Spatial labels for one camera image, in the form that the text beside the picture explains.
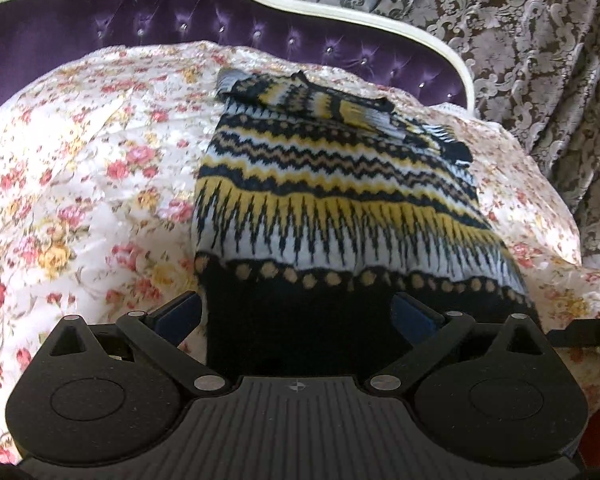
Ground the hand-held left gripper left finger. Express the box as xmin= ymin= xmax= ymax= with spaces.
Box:
xmin=44 ymin=292 xmax=232 ymax=394

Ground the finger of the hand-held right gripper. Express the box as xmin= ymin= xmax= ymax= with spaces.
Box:
xmin=547 ymin=316 xmax=600 ymax=349

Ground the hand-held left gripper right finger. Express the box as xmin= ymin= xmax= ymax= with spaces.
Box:
xmin=369 ymin=291 xmax=557 ymax=394

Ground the yellow navy patterned knit sweater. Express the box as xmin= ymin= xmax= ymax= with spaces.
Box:
xmin=192 ymin=67 xmax=542 ymax=377

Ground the floral quilted blanket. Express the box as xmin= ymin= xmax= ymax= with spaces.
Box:
xmin=0 ymin=40 xmax=600 ymax=466

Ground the brown damask curtain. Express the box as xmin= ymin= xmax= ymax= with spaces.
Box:
xmin=240 ymin=0 xmax=600 ymax=271

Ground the purple tufted headboard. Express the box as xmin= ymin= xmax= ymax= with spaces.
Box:
xmin=0 ymin=0 xmax=477 ymax=157

